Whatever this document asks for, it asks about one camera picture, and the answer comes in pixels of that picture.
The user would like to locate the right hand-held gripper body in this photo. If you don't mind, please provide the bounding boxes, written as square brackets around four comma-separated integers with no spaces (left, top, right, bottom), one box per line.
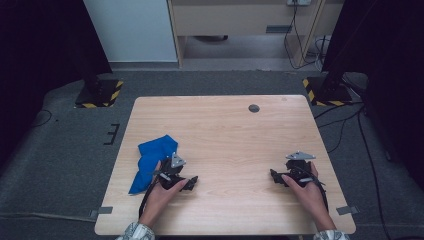
[280,151,317,188]

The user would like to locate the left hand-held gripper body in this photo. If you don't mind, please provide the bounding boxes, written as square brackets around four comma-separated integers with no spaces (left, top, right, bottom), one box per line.
[152,151,190,192]

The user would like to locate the blue cloth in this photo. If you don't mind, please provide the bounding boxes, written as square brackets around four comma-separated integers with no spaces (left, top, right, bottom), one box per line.
[128,134,179,195]

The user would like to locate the person's left hand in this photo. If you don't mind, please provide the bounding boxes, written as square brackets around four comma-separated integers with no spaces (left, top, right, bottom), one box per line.
[143,161,190,219]

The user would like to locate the person's right hand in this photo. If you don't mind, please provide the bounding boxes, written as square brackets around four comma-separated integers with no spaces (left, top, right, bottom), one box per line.
[281,161,329,216]

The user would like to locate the grey tape strip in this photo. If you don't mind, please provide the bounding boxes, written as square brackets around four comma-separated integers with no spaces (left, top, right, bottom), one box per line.
[335,205,361,216]
[89,206,114,220]

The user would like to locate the black striped stand base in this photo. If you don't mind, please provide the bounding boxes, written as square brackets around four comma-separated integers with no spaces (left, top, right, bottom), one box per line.
[74,75,125,109]
[302,74,355,107]

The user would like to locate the dark curtain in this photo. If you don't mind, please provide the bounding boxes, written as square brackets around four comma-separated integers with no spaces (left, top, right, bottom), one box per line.
[0,0,113,168]
[321,0,424,191]

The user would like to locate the white panel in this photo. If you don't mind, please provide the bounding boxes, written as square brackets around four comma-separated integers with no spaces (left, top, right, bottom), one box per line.
[82,0,179,64]

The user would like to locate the light wooden cabinet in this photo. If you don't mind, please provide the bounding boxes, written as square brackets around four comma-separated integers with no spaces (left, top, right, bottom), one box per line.
[166,0,345,70]

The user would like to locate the right hand-held gripper black cable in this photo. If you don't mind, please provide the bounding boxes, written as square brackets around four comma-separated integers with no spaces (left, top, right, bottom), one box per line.
[299,165,330,213]

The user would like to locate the hand-held gripper black cable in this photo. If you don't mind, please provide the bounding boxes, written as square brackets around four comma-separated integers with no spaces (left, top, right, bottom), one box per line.
[299,165,330,213]
[138,178,160,220]

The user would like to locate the left hand-held gripper black cable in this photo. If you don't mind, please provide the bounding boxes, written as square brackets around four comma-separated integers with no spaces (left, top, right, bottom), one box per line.
[138,178,160,220]

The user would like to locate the black floor cables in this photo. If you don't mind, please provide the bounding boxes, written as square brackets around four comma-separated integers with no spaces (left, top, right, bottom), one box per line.
[313,101,365,154]

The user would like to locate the long black floor cable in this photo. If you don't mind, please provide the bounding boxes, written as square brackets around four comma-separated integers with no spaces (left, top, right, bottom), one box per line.
[357,109,392,240]

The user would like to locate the black power cable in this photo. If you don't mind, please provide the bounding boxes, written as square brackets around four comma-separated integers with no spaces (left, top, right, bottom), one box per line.
[283,2,322,71]

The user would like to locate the thin black floor cable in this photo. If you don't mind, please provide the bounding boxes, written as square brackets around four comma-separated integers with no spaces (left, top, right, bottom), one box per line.
[32,109,54,129]

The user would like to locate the grey floor cable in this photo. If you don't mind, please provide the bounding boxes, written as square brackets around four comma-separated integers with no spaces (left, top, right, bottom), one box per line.
[0,212,98,223]

